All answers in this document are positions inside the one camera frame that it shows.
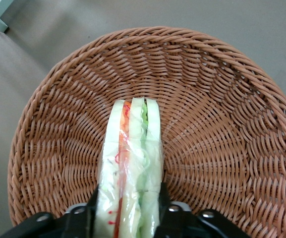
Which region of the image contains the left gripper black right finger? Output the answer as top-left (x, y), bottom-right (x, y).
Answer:
top-left (155, 182), bottom-right (251, 238)

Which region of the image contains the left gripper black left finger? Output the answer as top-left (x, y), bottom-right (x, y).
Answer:
top-left (0, 184), bottom-right (100, 238)

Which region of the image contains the triangular sandwich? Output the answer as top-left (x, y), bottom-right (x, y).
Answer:
top-left (94, 97), bottom-right (165, 238)

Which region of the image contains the shallow round brown wicker basket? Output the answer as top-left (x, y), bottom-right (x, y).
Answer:
top-left (7, 26), bottom-right (286, 238)

